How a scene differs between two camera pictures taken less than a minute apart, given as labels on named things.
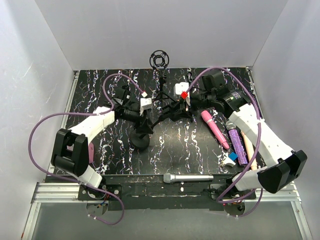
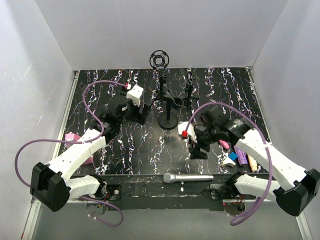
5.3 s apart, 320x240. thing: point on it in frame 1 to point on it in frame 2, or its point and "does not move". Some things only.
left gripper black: x=144 y=127 to x=140 y=117
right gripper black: x=182 y=112 to x=195 y=151
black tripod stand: x=159 y=59 does not move
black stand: x=142 y=140 to x=168 y=120
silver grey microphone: x=167 y=177 does not move
